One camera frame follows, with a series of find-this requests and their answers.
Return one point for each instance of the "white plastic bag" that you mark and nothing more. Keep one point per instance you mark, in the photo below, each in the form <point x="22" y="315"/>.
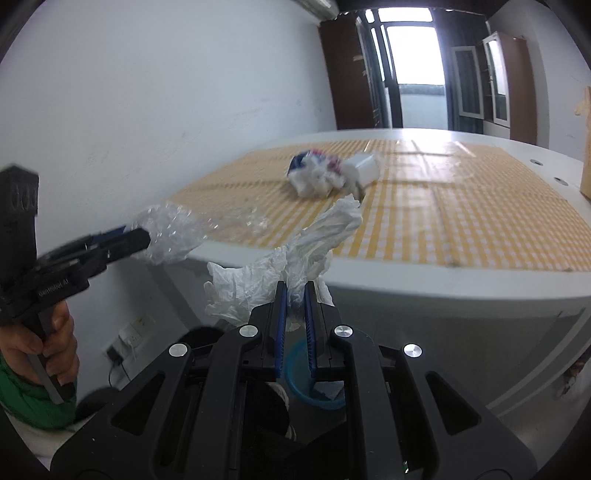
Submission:
<point x="318" y="240"/>

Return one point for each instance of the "blue mesh waste basket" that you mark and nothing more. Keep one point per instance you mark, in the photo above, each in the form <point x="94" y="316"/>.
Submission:
<point x="295" y="369"/>

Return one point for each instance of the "red blue white crumpled wrapper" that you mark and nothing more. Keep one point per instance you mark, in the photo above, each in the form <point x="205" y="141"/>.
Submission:
<point x="311" y="177"/>

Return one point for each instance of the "brown wooden wardrobe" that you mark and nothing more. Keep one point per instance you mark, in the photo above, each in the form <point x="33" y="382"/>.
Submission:
<point x="346" y="74"/>

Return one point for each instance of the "small white carton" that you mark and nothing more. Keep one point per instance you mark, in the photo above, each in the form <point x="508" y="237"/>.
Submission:
<point x="362" y="168"/>

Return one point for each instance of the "bright balcony door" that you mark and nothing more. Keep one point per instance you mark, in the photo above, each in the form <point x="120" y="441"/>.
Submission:
<point x="415" y="55"/>

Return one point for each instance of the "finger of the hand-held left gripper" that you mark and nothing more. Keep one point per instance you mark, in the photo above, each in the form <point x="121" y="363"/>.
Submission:
<point x="129" y="244"/>
<point x="99" y="237"/>

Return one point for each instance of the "yellow checkered tablecloth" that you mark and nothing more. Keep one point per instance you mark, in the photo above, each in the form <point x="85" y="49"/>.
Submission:
<point x="461" y="221"/>

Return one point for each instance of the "cabinet with glass doors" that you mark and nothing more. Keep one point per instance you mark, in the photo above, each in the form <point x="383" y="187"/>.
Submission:
<point x="501" y="83"/>

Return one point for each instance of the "person's left hand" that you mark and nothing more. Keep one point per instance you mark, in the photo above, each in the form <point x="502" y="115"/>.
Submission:
<point x="64" y="341"/>

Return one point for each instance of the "white wall outlet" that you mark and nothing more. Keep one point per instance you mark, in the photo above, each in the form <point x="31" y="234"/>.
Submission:
<point x="134" y="334"/>

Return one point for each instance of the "person's left forearm green sleeve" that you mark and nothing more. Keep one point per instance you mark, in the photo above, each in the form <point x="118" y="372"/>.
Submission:
<point x="23" y="401"/>

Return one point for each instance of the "white air conditioner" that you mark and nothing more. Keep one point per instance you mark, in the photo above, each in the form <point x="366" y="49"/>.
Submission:
<point x="321" y="7"/>

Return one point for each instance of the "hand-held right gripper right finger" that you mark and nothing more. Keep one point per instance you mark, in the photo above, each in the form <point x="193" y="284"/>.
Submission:
<point x="310" y="332"/>

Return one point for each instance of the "clear plastic wrap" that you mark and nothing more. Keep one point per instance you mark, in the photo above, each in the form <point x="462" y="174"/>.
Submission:
<point x="175" y="230"/>

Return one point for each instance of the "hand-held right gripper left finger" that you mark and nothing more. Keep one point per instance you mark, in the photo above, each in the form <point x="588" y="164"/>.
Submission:
<point x="280" y="332"/>

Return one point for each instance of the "dark curtain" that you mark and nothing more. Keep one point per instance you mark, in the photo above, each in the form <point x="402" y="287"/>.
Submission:
<point x="464" y="27"/>

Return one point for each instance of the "brown paper bag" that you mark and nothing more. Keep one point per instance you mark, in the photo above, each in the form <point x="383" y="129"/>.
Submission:
<point x="585" y="147"/>

